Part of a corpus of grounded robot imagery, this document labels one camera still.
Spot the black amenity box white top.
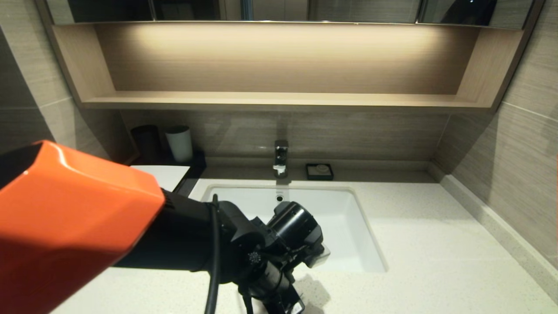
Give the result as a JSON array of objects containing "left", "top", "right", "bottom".
[{"left": 131, "top": 150, "right": 207, "bottom": 197}]

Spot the white ceramic sink basin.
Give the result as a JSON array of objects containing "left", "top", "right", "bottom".
[{"left": 190, "top": 184, "right": 388, "bottom": 273}]

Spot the black square soap dish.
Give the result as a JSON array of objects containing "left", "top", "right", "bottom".
[{"left": 306, "top": 163, "right": 334, "bottom": 181}]

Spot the chrome sink faucet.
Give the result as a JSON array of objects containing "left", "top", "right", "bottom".
[{"left": 273, "top": 140, "right": 289, "bottom": 178}]

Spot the white cup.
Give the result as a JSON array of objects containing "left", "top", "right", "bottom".
[{"left": 165, "top": 126, "right": 194, "bottom": 163}]

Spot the black cup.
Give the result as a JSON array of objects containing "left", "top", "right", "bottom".
[{"left": 131, "top": 125, "right": 162, "bottom": 160}]

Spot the mirror cabinet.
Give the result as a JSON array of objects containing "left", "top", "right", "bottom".
[{"left": 44, "top": 0, "right": 538, "bottom": 29}]

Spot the left wrist camera silver front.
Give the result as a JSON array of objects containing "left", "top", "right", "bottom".
[{"left": 303, "top": 242, "right": 331, "bottom": 268}]

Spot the wooden wall shelf niche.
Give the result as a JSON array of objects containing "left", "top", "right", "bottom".
[{"left": 37, "top": 22, "right": 545, "bottom": 115}]

